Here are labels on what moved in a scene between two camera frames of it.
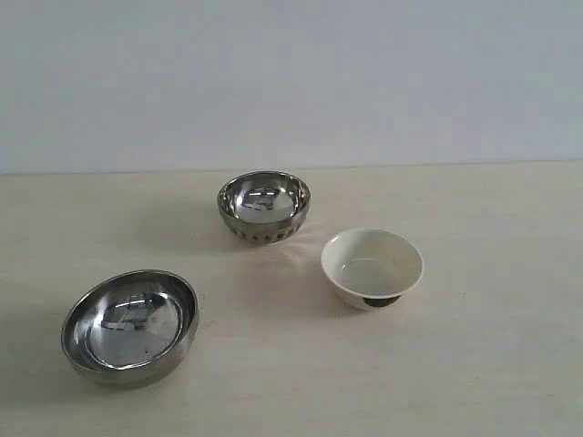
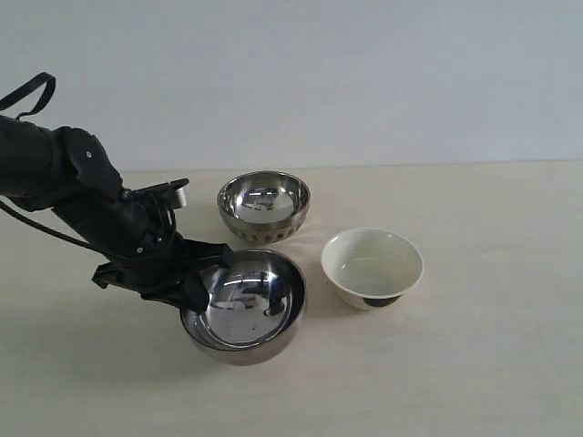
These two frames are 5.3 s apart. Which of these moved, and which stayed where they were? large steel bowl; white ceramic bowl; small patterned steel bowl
Moved: large steel bowl
Stayed: small patterned steel bowl; white ceramic bowl
